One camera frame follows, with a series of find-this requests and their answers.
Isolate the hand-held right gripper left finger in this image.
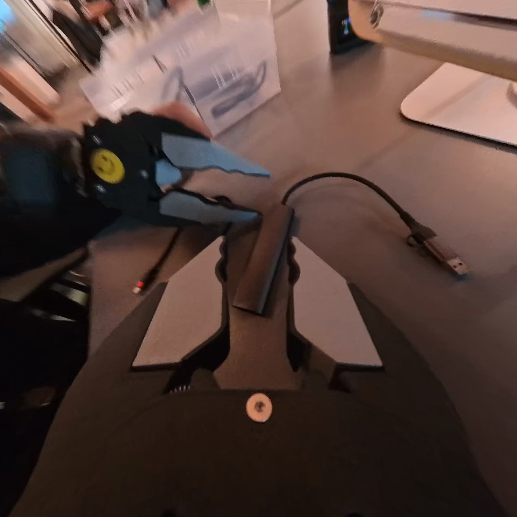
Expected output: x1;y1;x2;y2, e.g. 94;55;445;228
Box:
131;236;231;374

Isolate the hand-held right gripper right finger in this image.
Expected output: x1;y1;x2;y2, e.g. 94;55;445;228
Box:
287;236;383;383

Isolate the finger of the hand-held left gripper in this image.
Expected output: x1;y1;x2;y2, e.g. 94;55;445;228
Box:
161;133;271;178
158;191;263;225

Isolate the black cable with red collars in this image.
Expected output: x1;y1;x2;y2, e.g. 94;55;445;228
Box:
132;225;183;295

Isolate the clear plastic box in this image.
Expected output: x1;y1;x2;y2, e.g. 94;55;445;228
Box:
80;7;282;139

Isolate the black hub cable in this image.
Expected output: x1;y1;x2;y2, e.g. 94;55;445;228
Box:
281;172;471;278

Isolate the person's left forearm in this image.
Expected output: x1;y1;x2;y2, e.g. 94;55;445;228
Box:
0;202;123;280

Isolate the person's left hand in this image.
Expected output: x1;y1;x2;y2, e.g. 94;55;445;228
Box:
153;101;213;140

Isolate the small black display device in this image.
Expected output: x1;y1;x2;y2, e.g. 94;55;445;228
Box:
327;0;375;56

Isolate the white stand base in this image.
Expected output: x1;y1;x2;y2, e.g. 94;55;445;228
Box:
400;62;517;147

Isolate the white sheet holder bar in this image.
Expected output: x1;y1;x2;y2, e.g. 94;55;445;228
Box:
347;0;517;46

